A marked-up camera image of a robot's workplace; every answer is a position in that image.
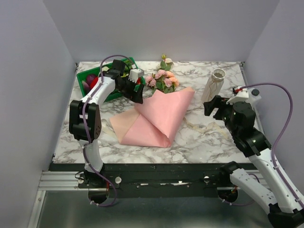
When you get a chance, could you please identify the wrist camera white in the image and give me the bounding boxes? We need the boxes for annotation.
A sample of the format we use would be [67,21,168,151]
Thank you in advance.
[128,68,144,84]
[226,86,249,105]

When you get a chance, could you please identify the green bell pepper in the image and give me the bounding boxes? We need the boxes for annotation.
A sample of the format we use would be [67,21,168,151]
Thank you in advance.
[123,59,133,69]

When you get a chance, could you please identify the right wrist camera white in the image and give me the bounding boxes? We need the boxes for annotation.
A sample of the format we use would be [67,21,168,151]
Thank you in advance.
[226,86,249,105]

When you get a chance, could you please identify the white ceramic vase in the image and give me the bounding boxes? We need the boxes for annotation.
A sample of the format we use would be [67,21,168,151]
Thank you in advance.
[201,68,226,103]

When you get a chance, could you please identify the aluminium frame rail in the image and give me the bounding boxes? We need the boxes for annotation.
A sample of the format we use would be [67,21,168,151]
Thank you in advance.
[27,171,91,228]

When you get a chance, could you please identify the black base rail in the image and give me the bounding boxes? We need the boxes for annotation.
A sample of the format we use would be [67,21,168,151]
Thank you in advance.
[49,163,233,202]

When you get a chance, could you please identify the beige ribbon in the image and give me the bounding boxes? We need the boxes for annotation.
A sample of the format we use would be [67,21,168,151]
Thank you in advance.
[101,117,228,140]

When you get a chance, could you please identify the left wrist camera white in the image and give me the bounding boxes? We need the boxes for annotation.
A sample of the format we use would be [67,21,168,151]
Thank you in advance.
[128,68,144,84]

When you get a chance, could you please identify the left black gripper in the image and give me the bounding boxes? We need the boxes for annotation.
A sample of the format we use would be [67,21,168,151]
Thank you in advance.
[116,76,144,105]

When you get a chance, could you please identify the purple eggplant toy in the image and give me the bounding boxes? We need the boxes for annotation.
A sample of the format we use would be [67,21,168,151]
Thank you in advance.
[82,80,91,95]

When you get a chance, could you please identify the red tomato toy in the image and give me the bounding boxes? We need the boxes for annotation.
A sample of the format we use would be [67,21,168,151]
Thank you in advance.
[89,77,98,89]

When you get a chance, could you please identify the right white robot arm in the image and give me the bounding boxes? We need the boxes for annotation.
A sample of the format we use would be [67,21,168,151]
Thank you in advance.
[204,95,304,228]

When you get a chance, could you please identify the purple cable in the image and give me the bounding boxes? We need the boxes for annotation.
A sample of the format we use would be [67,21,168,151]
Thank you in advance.
[239,83,304,205]
[82,55,130,207]

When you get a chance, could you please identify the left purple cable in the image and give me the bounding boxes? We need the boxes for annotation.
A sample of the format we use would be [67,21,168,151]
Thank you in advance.
[82,55,130,207]

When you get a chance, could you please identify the green plastic tray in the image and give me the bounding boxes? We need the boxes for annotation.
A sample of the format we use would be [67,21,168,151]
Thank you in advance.
[76,57,146,102]

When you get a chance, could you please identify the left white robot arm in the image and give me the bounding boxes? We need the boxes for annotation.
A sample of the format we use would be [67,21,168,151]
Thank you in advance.
[69,58,144,188]

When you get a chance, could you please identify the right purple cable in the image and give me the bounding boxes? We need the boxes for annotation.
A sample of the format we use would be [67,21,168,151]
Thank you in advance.
[239,83,304,205]

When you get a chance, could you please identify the pink flower bouquet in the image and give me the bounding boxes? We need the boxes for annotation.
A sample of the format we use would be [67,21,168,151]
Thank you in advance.
[145,54,180,94]

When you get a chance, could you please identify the purple onion toy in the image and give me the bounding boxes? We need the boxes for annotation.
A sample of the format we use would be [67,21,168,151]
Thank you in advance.
[85,74,98,85]

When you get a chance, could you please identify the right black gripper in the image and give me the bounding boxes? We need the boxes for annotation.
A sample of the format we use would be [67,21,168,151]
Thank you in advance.
[204,94,239,137]

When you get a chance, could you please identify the pink wrapping paper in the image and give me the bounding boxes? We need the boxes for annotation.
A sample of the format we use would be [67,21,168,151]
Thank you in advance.
[110,87,195,148]

